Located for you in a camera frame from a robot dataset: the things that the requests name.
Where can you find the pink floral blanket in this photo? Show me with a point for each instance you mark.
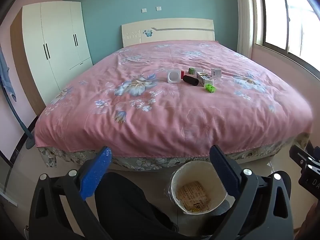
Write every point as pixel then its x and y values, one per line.
pixel 175 115

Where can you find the person's black trousers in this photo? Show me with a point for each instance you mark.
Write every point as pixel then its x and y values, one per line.
pixel 130 205

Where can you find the green cube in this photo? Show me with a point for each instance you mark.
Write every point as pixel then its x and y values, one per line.
pixel 191 70

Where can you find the teal curved pole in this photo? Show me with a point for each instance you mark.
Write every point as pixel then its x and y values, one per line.
pixel 17 120

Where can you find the small white box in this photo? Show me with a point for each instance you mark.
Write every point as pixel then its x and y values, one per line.
pixel 216 72

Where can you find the green building block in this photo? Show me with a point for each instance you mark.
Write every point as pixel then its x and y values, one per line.
pixel 210 88

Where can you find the clear plastic bin liner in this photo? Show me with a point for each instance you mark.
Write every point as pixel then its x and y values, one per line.
pixel 168 191

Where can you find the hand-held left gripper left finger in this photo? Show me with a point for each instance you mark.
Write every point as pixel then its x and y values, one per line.
pixel 96 172

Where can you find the blue towel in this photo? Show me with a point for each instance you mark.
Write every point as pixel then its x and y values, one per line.
pixel 6 80

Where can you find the black foam roller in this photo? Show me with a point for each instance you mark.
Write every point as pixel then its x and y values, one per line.
pixel 190 80

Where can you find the white wardrobe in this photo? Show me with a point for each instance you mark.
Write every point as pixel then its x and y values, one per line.
pixel 55 42

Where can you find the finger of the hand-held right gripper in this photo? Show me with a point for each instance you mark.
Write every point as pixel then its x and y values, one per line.
pixel 300 156

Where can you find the window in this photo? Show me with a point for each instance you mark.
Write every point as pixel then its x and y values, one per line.
pixel 287 17

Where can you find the white trash bin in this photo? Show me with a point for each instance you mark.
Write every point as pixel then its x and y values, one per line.
pixel 197 177

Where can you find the white milk carton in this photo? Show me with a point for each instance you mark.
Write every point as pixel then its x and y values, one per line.
pixel 205 78

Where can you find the clear plastic lid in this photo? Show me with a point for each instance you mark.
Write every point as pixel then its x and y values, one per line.
pixel 218 81

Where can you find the white round jar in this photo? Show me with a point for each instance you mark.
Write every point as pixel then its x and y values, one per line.
pixel 173 76

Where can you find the cream bed headboard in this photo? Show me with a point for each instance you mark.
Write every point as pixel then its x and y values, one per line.
pixel 175 30

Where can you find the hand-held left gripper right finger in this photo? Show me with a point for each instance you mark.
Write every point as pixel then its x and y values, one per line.
pixel 225 172

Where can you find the red block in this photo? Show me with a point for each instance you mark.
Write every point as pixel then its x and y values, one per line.
pixel 182 74

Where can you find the grey slipper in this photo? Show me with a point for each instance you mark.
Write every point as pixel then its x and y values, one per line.
pixel 222 208

